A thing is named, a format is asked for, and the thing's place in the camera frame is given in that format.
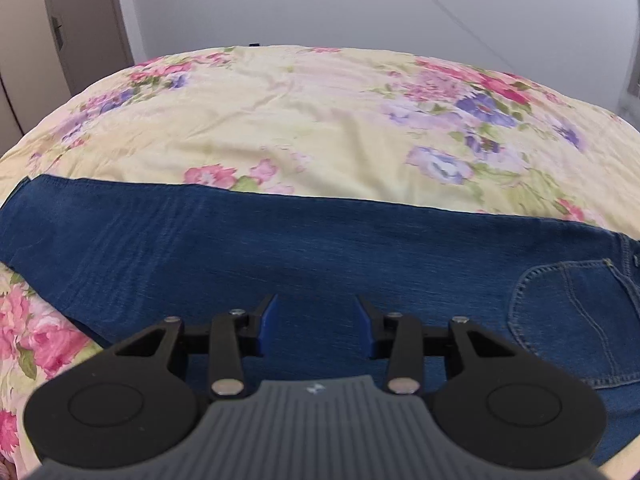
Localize floral bedspread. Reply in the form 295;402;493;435
0;46;640;480

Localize beige wardrobe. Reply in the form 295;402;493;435
0;0;73;155

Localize blue denim pants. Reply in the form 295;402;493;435
0;174;640;466

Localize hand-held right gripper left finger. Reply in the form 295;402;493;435
115;294;279;401

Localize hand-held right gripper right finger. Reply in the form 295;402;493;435
354;294;523;397

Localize beige door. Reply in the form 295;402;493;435
40;0;135;97

